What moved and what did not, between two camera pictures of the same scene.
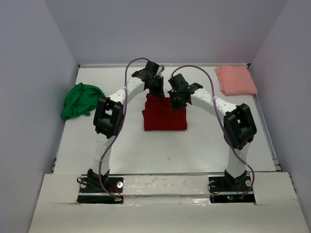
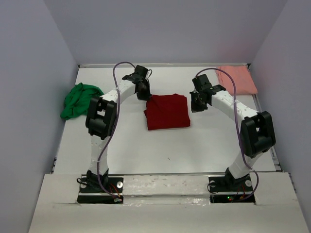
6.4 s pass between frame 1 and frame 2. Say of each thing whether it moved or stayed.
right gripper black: moved
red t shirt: stayed
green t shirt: stayed
